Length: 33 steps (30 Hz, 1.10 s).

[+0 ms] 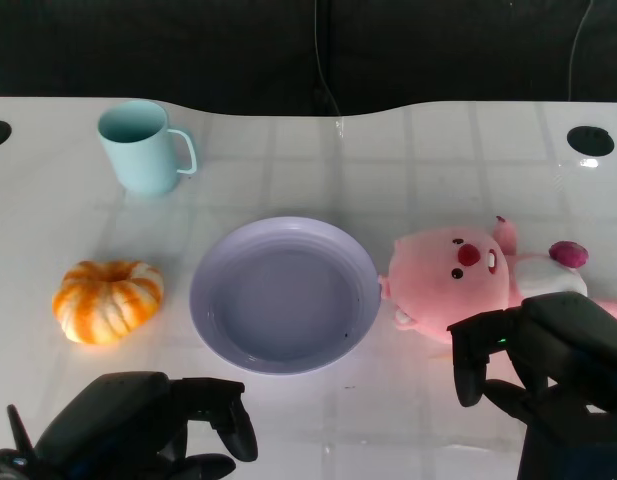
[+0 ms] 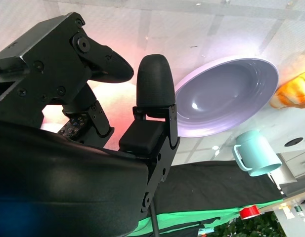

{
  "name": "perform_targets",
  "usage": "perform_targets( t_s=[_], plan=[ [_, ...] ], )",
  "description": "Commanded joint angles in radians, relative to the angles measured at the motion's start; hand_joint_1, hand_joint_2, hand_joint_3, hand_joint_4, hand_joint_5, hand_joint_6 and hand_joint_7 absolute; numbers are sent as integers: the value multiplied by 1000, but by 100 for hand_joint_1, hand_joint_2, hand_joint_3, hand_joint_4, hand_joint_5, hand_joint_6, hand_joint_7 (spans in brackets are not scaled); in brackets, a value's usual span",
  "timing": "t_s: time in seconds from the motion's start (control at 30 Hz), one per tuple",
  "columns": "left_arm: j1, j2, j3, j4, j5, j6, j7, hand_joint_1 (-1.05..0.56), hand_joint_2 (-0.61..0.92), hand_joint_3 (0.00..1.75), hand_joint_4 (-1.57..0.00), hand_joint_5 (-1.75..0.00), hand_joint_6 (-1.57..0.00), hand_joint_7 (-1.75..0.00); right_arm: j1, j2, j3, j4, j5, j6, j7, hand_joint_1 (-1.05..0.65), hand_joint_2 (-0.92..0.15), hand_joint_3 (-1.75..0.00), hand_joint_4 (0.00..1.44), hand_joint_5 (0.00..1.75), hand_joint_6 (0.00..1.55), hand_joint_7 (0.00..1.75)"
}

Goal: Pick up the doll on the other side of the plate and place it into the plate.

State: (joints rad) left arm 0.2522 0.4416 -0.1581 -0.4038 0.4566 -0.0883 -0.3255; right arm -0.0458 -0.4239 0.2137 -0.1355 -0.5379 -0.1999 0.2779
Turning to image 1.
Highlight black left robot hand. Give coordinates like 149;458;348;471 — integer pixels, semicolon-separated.
32;370;259;480

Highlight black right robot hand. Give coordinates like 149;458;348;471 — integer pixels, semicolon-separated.
446;291;617;427

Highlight pink plush beaver doll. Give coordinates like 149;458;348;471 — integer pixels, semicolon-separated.
377;215;617;351

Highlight lavender round plate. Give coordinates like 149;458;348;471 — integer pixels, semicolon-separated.
188;215;382;376

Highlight orange white striped pumpkin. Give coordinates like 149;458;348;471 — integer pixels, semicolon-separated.
51;259;165;346

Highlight light blue plastic mug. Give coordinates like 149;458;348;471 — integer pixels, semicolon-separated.
97;99;198;196

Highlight black backdrop curtain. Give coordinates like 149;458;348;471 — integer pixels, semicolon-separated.
0;0;617;117

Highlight thin grey hanging cable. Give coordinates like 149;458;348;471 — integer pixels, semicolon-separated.
311;0;345;119
569;0;602;101

